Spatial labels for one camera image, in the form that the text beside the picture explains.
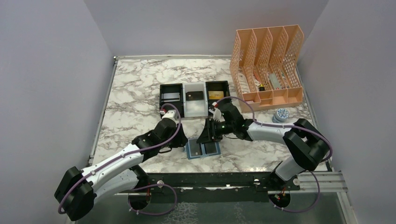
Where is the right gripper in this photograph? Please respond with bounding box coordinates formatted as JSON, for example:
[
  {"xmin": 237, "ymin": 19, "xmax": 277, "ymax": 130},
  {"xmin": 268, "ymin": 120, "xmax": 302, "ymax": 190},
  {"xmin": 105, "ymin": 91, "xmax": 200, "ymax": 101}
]
[{"xmin": 197, "ymin": 117, "xmax": 235, "ymax": 144}]

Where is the black credit card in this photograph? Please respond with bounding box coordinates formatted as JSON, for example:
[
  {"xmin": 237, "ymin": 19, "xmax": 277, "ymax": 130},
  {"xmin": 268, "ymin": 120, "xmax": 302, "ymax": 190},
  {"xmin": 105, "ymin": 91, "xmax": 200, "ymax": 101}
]
[
  {"xmin": 189, "ymin": 139, "xmax": 202, "ymax": 157},
  {"xmin": 205, "ymin": 142, "xmax": 218, "ymax": 155}
]

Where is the blue card holder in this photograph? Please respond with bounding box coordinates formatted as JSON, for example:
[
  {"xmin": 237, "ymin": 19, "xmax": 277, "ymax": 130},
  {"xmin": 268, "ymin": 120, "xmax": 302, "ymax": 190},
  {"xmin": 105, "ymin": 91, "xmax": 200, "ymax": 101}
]
[{"xmin": 184, "ymin": 138, "xmax": 221, "ymax": 160}]

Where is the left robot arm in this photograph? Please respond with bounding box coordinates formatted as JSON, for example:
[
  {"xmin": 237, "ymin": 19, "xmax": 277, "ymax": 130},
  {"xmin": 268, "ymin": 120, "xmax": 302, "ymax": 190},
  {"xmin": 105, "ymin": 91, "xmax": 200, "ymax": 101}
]
[{"xmin": 54, "ymin": 117, "xmax": 187, "ymax": 221}]

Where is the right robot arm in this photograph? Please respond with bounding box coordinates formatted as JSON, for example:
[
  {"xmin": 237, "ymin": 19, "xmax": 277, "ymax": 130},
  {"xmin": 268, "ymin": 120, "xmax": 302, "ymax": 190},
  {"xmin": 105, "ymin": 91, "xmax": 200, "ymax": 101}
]
[{"xmin": 197, "ymin": 103, "xmax": 332, "ymax": 190}]

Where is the black white card tray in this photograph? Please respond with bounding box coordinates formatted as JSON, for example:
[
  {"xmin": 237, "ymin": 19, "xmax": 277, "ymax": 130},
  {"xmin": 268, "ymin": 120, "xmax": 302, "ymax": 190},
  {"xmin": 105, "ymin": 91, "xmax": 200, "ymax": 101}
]
[{"xmin": 159, "ymin": 81, "xmax": 230, "ymax": 119}]

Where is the gold credit card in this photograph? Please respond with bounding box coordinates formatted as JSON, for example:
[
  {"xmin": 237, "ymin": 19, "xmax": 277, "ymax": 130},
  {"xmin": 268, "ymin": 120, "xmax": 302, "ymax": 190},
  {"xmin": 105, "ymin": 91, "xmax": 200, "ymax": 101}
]
[{"xmin": 208, "ymin": 91, "xmax": 224, "ymax": 100}]

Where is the white magnetic stripe card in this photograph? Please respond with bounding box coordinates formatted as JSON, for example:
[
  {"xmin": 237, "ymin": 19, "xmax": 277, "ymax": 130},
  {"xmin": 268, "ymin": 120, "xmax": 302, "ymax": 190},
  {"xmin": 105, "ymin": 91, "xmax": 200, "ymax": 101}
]
[{"xmin": 161, "ymin": 92, "xmax": 180, "ymax": 102}]

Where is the white labelled box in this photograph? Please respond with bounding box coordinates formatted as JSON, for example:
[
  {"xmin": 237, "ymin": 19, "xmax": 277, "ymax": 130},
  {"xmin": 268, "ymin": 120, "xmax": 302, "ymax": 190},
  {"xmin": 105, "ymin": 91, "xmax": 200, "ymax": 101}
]
[{"xmin": 237, "ymin": 70, "xmax": 250, "ymax": 93}]

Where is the orange file organizer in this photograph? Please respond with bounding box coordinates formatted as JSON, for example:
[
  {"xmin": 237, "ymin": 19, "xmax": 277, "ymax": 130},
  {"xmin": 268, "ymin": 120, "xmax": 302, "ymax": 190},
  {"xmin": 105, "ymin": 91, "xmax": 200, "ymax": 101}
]
[{"xmin": 230, "ymin": 25, "xmax": 304, "ymax": 112}]

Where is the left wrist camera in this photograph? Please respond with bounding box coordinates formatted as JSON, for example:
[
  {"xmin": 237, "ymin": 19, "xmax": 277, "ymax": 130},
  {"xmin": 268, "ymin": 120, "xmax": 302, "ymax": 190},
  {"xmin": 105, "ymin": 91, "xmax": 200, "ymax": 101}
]
[{"xmin": 160, "ymin": 109, "xmax": 178, "ymax": 123}]

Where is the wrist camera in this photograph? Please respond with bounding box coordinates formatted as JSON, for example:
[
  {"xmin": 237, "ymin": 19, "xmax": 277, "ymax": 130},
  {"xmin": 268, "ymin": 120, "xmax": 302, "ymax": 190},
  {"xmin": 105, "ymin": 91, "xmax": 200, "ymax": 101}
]
[
  {"xmin": 160, "ymin": 109, "xmax": 178, "ymax": 123},
  {"xmin": 209, "ymin": 102, "xmax": 222, "ymax": 121}
]

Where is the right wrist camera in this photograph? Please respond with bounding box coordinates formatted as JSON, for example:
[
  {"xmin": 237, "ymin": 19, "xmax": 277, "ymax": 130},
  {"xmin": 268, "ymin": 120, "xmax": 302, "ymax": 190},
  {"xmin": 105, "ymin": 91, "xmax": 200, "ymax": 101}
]
[{"xmin": 209, "ymin": 102, "xmax": 222, "ymax": 121}]

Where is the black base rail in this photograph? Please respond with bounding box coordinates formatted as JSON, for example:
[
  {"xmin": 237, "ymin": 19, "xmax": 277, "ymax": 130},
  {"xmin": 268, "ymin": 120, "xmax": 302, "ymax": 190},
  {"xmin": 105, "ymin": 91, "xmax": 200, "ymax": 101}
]
[{"xmin": 125, "ymin": 172, "xmax": 300, "ymax": 205}]

